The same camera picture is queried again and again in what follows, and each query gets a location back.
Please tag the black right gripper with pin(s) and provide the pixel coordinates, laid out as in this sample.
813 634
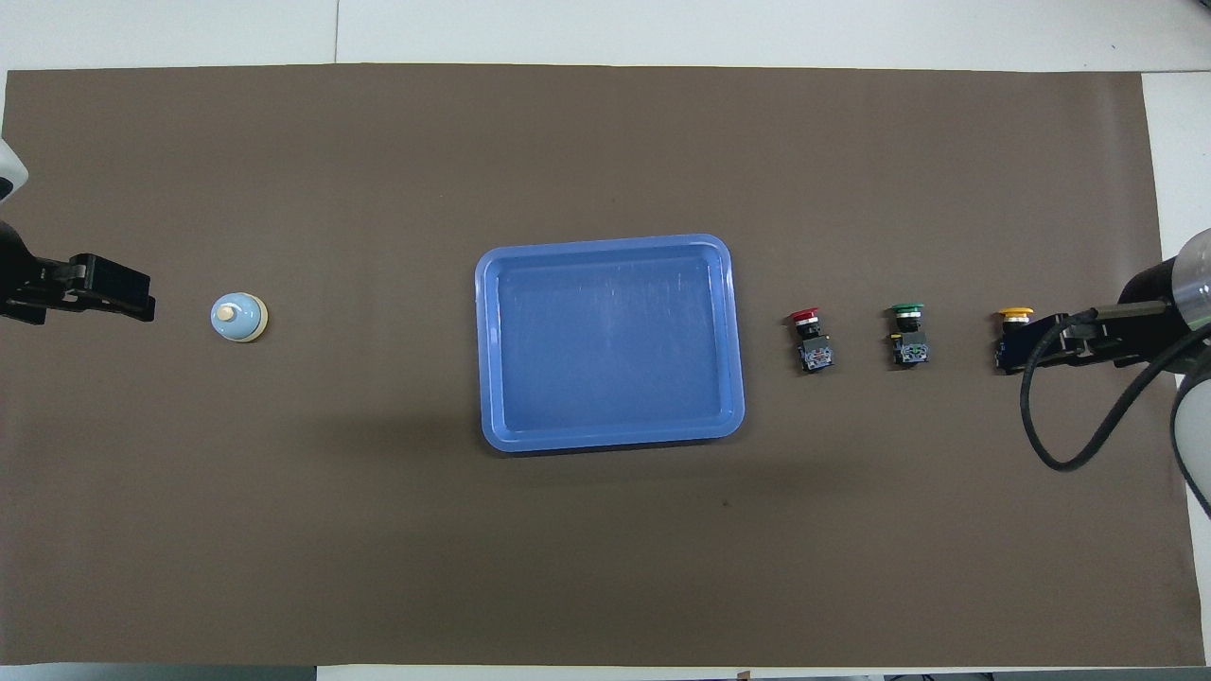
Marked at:
1079 336

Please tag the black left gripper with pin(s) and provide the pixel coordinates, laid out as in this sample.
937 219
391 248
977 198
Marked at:
104 284

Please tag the yellow push button switch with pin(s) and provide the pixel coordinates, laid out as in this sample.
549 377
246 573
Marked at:
1015 314

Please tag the green push button switch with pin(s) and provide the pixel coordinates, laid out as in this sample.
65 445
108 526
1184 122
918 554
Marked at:
908 348

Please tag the red push button switch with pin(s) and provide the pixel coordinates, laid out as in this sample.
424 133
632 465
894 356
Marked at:
812 350

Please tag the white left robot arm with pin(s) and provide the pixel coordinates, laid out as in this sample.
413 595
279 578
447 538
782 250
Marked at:
9 175

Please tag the light blue service bell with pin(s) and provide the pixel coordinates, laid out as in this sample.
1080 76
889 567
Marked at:
236 317

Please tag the blue plastic tray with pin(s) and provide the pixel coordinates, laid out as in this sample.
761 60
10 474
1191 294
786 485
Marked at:
605 340

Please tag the brown table mat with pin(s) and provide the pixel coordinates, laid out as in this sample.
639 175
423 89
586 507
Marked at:
378 530

